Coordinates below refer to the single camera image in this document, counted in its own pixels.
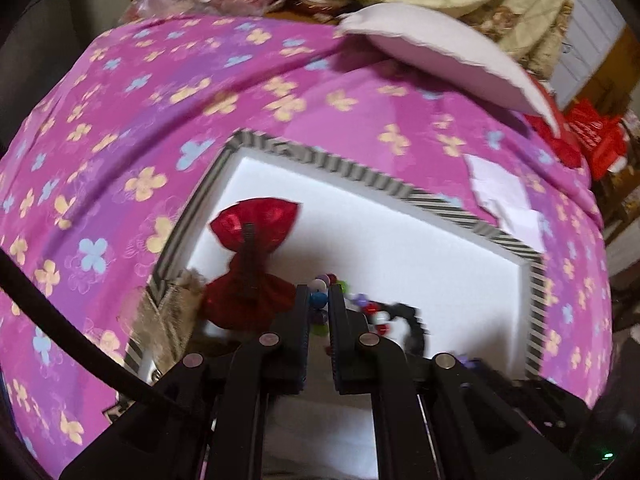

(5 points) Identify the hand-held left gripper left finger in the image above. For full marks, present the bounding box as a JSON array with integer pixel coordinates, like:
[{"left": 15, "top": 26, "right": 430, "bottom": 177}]
[{"left": 60, "top": 284, "right": 312, "bottom": 480}]

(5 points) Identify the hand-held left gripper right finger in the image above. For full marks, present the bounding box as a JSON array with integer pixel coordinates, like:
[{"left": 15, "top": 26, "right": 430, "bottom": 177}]
[{"left": 327, "top": 284, "right": 556, "bottom": 480}]

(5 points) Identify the colourful bead bracelet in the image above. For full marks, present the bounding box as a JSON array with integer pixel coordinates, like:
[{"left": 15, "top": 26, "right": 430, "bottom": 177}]
[{"left": 307, "top": 272, "right": 397, "bottom": 342}]

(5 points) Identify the striped cardboard box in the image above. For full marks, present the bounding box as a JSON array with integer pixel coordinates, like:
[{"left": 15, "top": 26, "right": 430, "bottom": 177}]
[{"left": 102, "top": 129, "right": 551, "bottom": 428}]

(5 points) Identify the black scrunchie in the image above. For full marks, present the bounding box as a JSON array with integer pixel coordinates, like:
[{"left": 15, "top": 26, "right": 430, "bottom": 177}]
[{"left": 379, "top": 301, "right": 432, "bottom": 357}]

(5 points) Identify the red satin pouch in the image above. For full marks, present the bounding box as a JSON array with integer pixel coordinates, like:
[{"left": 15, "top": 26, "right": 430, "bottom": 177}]
[{"left": 202, "top": 199, "right": 303, "bottom": 332}]

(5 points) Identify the beige fabric pouch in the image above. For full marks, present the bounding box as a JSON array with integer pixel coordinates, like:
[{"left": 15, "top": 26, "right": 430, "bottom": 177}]
[{"left": 134, "top": 267, "right": 211, "bottom": 357}]

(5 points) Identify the white paper sheet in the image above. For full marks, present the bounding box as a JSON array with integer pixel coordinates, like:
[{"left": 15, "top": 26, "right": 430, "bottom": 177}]
[{"left": 465, "top": 154, "right": 544, "bottom": 239}]

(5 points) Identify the pink floral bedsheet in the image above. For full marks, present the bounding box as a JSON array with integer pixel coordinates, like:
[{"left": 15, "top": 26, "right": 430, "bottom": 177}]
[{"left": 0, "top": 14, "right": 614, "bottom": 480}]

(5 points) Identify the red ruffled cushion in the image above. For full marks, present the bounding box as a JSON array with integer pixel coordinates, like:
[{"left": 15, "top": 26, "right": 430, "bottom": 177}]
[{"left": 522, "top": 72, "right": 587, "bottom": 169}]

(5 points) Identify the red shopping bag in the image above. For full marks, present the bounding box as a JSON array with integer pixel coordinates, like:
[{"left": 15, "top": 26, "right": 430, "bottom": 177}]
[{"left": 565, "top": 100, "right": 629, "bottom": 181}]

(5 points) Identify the white pink pillow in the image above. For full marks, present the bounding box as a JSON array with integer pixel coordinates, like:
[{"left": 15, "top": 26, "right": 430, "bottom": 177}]
[{"left": 337, "top": 2, "right": 562, "bottom": 137}]

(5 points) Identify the white panelled board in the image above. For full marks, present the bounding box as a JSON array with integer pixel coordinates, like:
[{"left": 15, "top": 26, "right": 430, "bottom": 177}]
[{"left": 554, "top": 10, "right": 629, "bottom": 109}]

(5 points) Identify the black cable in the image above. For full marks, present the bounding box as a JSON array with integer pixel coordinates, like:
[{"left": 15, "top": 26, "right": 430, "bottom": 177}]
[{"left": 0, "top": 249, "right": 172, "bottom": 407}]

